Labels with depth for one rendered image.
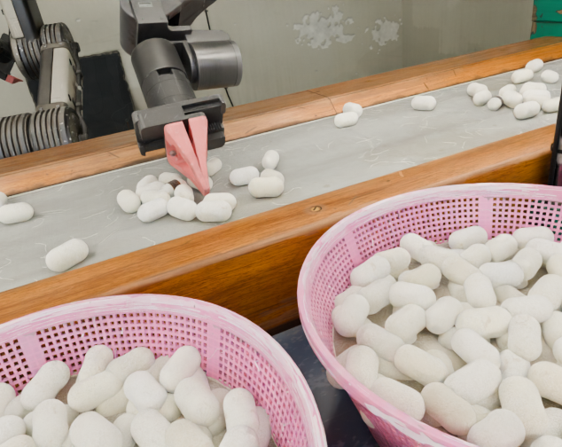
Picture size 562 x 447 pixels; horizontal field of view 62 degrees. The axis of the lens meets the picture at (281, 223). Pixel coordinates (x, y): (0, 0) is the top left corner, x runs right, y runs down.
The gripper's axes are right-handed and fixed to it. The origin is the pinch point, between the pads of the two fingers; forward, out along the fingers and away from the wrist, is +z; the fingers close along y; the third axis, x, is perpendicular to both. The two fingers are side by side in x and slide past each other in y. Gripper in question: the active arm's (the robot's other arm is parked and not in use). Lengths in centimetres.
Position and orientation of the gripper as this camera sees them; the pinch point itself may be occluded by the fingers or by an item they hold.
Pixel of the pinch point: (204, 185)
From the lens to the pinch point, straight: 51.0
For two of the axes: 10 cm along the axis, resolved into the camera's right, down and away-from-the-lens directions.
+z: 3.8, 8.5, -3.7
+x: -1.5, 4.5, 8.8
